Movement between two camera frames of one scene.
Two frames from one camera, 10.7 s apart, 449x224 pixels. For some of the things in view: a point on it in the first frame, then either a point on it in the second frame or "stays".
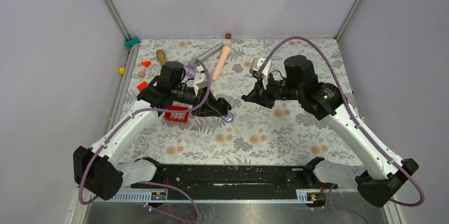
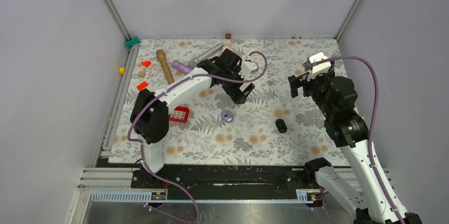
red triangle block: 146,63 stays
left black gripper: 208,108 to 238,96
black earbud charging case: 223,106 to 281,125
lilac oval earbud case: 229,118 stays
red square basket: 181,117 stays
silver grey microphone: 191,63 stays
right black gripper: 260,95 to 302,80
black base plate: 238,181 stays
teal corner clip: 129,43 stays
